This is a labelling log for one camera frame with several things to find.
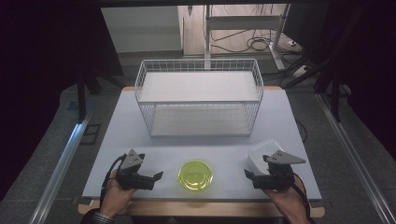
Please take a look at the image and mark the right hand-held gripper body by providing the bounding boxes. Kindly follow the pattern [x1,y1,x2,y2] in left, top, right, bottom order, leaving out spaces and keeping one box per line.
[252,150,306,191]

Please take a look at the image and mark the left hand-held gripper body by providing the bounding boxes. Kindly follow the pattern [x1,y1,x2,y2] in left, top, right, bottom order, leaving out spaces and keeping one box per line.
[116,148,156,191]

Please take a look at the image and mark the white plastic container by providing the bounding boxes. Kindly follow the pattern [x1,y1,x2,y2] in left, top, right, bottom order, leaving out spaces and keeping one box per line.
[247,139,286,176]

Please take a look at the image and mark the yellow-green translucent plate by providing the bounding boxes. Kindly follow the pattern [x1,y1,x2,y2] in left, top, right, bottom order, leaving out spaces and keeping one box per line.
[177,159,215,191]

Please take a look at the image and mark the white wire rack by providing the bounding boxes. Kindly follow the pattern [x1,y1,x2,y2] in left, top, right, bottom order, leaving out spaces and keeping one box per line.
[134,58,265,138]

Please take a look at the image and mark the person's right hand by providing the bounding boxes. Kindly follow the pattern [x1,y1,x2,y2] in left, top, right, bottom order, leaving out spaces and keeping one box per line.
[263,181,311,219]

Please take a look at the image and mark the person's left hand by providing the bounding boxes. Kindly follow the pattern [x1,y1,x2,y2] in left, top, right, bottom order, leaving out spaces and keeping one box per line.
[99,169,136,218]

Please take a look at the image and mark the black stand leg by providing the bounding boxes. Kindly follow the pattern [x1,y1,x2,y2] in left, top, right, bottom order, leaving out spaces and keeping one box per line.
[76,69,125,123]
[312,71,344,123]

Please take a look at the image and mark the white power strip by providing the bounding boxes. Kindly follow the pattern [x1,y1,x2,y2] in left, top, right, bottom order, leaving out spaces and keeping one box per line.
[292,64,312,78]

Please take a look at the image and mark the white cabinet panel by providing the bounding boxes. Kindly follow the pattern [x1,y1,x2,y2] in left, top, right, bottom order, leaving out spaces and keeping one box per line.
[101,6,183,54]

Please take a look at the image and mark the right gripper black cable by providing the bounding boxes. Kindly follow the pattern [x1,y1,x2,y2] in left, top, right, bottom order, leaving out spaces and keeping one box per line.
[290,173,313,220]

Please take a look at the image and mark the thin black cable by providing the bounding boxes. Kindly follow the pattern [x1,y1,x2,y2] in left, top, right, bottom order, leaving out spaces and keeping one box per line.
[295,119,309,144]

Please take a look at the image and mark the silver metal floor rail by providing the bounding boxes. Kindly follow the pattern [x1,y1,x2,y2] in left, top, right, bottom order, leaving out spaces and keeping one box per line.
[316,92,396,224]
[29,111,92,224]

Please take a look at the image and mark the tangle of black floor cables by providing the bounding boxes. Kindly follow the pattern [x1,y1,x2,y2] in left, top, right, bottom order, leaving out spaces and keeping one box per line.
[210,28,283,54]

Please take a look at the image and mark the white metal desk frame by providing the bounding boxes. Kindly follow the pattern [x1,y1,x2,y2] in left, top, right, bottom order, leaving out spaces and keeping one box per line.
[204,4,291,71]

